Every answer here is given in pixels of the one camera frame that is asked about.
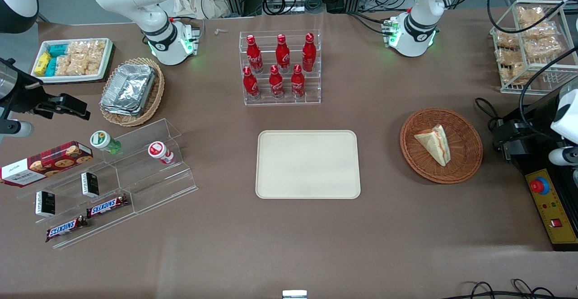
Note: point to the green cap drink bottle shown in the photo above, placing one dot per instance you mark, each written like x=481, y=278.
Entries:
x=104, y=142

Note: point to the Snickers chocolate bar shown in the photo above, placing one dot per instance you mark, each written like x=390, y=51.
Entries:
x=107, y=206
x=65, y=229

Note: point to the clear acrylic bottle rack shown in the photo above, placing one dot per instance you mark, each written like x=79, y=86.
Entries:
x=280, y=101

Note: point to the red tartan cookie box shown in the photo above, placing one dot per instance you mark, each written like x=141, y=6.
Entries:
x=45, y=163

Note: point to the black yellow control machine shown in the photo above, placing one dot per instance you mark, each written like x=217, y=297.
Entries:
x=519, y=141

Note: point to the red cap drink bottle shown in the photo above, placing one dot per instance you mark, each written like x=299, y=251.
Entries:
x=159, y=151

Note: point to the small black white box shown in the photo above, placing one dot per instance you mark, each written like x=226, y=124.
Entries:
x=45, y=203
x=90, y=184

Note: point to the red emergency stop button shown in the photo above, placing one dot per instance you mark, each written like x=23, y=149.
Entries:
x=539, y=185

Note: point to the yellow snack pack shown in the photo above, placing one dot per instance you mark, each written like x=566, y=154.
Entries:
x=42, y=63

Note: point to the triangular sandwich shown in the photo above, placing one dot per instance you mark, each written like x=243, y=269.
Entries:
x=434, y=144

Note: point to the beige plastic tray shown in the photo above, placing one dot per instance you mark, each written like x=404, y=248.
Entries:
x=308, y=164

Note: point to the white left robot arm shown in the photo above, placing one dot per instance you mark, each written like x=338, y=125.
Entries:
x=420, y=28

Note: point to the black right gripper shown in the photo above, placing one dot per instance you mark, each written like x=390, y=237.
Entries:
x=21, y=96

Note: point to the white snack tray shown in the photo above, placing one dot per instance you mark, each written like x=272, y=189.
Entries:
x=72, y=78

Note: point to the aluminium foil tray stack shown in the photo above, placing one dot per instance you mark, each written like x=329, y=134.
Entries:
x=128, y=89

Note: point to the red rocker switch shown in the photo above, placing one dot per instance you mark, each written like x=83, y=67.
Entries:
x=556, y=222

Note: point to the clear rice cracker bag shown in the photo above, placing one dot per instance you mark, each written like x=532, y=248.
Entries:
x=97, y=46
x=67, y=65
x=543, y=48
x=530, y=14
x=505, y=40
x=92, y=65
x=519, y=72
x=508, y=57
x=539, y=31
x=77, y=47

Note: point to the clear acrylic tiered shelf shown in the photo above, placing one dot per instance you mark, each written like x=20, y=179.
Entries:
x=149, y=181

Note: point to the brown wicker basket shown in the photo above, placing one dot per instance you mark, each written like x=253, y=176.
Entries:
x=465, y=154

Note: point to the teal snack pack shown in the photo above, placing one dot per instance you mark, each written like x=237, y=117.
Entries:
x=58, y=49
x=51, y=67

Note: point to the light wicker basket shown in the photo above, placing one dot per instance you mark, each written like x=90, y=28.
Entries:
x=156, y=95

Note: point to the red cola bottle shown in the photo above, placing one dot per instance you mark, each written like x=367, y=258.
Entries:
x=276, y=83
x=282, y=54
x=297, y=82
x=254, y=55
x=309, y=53
x=250, y=84

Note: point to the small clear plastic hook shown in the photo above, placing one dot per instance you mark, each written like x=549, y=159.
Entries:
x=220, y=31

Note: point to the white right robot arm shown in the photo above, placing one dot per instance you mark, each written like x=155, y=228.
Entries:
x=153, y=23

